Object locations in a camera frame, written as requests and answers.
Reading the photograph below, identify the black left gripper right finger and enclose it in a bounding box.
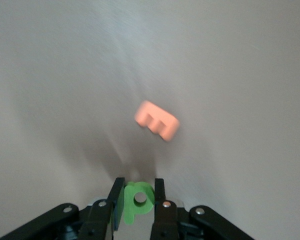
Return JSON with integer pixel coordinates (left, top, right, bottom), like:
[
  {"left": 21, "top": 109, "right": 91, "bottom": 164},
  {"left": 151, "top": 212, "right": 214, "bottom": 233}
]
[{"left": 149, "top": 177, "right": 256, "bottom": 240}]

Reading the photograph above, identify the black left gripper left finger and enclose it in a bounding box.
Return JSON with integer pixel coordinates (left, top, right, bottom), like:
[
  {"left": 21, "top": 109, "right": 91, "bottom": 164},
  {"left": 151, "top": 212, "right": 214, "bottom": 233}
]
[{"left": 0, "top": 177, "right": 126, "bottom": 240}]

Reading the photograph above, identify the green foam letter p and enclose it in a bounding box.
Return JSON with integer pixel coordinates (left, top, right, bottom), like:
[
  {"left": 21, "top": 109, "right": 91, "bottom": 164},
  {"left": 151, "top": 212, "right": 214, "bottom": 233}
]
[{"left": 123, "top": 181, "right": 156, "bottom": 225}]

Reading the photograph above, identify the orange foam letter E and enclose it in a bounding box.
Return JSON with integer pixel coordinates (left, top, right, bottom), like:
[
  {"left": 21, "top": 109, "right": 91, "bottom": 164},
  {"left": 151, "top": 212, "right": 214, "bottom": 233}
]
[{"left": 134, "top": 100, "right": 180, "bottom": 143}]

